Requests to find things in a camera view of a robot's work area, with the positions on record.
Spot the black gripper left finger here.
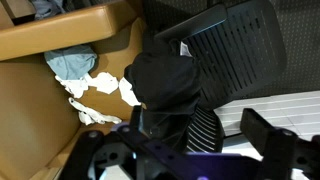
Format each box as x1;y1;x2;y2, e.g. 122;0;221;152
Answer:
59;104;208;180

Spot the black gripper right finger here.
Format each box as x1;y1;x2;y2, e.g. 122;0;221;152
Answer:
239;108;320;180

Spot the black shirt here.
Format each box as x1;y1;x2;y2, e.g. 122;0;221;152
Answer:
123;29;203;151

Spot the black mesh office chair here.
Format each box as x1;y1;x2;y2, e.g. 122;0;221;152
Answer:
143;0;288;154

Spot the long white sock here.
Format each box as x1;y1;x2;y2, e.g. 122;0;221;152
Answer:
68;97;123;126

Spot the brown leather armchair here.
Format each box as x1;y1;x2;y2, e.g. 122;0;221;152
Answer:
0;0;148;180

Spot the grey blue cloth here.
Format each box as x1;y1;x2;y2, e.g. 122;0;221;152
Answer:
44;44;98;81

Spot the grey garment pile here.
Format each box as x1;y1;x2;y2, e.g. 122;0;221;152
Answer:
30;0;92;20

